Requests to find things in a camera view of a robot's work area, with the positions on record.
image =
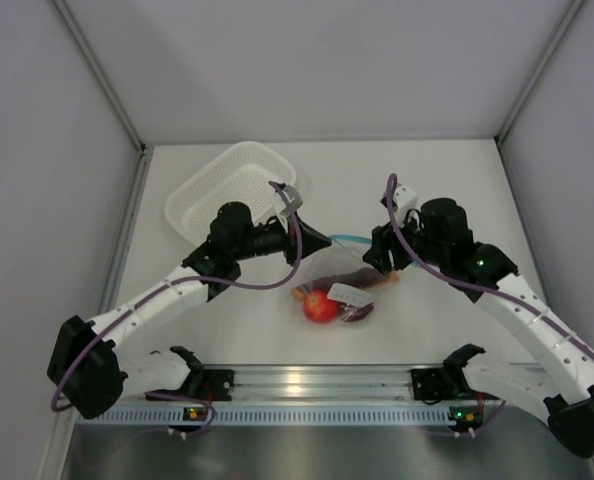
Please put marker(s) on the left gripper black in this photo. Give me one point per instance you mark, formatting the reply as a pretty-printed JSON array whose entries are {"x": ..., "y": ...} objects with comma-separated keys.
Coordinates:
[{"x": 311, "y": 239}]

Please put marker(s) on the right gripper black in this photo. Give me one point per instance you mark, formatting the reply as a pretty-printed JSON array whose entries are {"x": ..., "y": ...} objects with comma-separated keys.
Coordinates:
[{"x": 378, "y": 255}]

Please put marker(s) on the orange maroon fake fruit slice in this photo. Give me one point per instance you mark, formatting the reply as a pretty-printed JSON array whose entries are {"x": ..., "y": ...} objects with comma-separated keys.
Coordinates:
[{"x": 364, "y": 279}]

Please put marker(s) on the clear zip top bag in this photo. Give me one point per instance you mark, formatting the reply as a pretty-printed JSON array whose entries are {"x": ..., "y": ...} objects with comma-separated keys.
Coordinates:
[{"x": 336, "y": 287}]

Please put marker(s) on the red fake apple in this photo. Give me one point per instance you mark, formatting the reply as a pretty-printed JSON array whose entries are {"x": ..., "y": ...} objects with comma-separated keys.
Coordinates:
[{"x": 318, "y": 308}]

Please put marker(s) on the dark maroon fake fig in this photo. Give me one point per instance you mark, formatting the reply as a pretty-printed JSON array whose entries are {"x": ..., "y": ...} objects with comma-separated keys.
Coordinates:
[{"x": 352, "y": 314}]

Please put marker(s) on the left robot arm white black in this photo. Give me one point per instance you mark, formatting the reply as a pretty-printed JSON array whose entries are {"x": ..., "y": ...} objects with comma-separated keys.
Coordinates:
[{"x": 87, "y": 367}]

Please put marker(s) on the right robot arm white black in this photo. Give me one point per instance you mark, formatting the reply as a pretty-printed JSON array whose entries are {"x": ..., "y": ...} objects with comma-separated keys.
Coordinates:
[{"x": 436, "y": 237}]

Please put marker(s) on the white perforated plastic basket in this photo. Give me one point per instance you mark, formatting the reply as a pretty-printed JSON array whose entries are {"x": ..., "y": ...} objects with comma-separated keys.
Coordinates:
[{"x": 241, "y": 173}]

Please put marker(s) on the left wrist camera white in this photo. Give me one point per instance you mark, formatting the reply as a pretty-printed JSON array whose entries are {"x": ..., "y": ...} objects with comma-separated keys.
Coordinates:
[{"x": 286, "y": 200}]

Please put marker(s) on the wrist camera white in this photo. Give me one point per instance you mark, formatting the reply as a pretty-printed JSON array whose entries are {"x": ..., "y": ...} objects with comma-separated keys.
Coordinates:
[
  {"x": 286, "y": 200},
  {"x": 402, "y": 197}
]

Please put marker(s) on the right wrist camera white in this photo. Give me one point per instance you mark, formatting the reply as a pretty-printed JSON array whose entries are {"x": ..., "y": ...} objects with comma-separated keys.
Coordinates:
[{"x": 402, "y": 197}]

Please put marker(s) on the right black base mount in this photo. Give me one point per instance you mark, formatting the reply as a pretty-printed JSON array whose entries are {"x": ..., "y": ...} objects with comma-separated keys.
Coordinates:
[{"x": 429, "y": 385}]

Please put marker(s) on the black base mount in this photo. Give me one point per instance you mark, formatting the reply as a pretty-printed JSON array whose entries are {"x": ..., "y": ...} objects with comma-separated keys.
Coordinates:
[
  {"x": 208, "y": 384},
  {"x": 429, "y": 385}
]

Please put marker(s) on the aluminium mounting rail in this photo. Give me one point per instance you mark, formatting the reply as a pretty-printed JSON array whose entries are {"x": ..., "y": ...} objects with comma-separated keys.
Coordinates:
[{"x": 319, "y": 382}]

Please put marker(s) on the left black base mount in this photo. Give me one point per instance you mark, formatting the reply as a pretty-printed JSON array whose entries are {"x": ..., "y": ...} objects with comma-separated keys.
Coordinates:
[{"x": 208, "y": 384}]

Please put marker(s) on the white slotted cable duct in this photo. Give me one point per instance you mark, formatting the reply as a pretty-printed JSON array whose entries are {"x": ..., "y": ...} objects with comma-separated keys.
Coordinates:
[{"x": 273, "y": 415}]

